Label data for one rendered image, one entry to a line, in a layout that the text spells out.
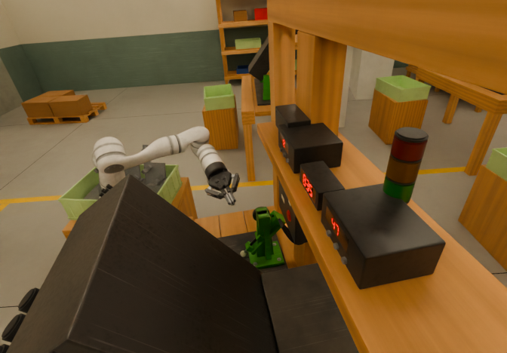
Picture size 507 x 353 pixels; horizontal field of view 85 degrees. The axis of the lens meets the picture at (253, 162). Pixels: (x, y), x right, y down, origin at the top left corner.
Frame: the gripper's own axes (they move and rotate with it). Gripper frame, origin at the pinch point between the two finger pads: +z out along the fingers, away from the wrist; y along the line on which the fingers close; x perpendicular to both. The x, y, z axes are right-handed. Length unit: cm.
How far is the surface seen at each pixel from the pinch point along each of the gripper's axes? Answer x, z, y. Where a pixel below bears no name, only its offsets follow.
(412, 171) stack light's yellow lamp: -32, 33, 29
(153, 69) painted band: 301, -675, -20
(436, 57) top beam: -52, 30, 29
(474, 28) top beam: -57, 33, 29
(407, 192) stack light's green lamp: -28, 35, 28
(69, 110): 217, -497, -192
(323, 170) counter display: -20.9, 18.6, 21.5
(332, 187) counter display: -23.1, 24.4, 19.7
